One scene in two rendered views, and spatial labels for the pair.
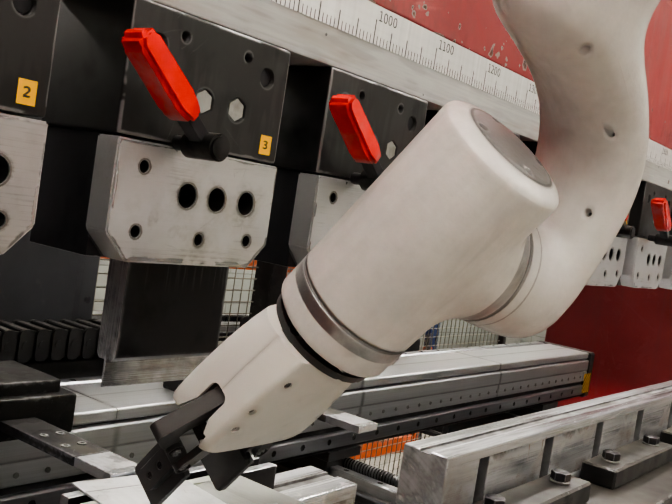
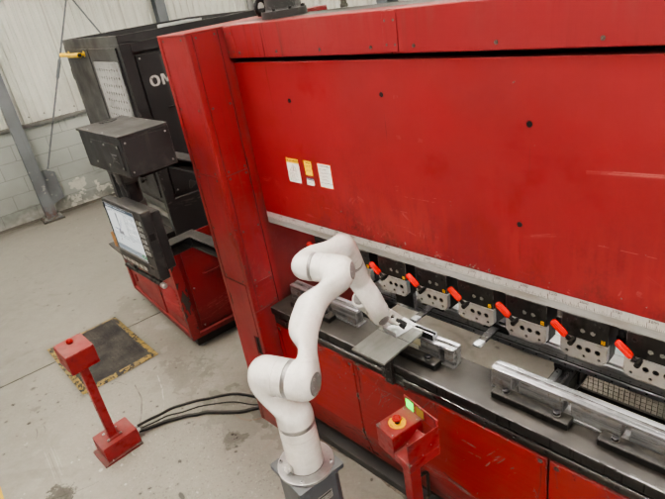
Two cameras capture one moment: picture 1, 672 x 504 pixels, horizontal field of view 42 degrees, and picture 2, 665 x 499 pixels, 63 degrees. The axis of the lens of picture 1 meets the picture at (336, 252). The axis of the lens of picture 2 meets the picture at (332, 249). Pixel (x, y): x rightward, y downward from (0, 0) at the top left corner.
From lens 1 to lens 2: 238 cm
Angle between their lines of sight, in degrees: 100
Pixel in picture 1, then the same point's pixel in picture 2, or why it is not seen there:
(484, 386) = not seen: outside the picture
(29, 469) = (449, 315)
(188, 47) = (386, 261)
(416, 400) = (608, 371)
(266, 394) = not seen: hidden behind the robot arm
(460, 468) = (500, 374)
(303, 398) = not seen: hidden behind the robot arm
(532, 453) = (552, 398)
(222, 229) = (398, 289)
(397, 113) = (435, 276)
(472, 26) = (458, 259)
